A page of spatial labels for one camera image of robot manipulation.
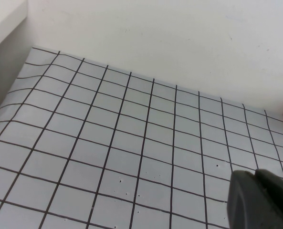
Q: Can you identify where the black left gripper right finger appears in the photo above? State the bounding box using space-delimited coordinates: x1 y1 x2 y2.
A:
254 168 283 229

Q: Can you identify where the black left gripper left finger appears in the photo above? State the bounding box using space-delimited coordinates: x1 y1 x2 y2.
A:
227 170 276 229

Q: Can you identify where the grey checkered tablecloth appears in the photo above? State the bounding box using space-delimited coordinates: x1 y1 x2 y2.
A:
0 47 283 229

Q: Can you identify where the white ledge board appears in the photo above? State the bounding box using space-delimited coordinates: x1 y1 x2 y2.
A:
0 0 29 120

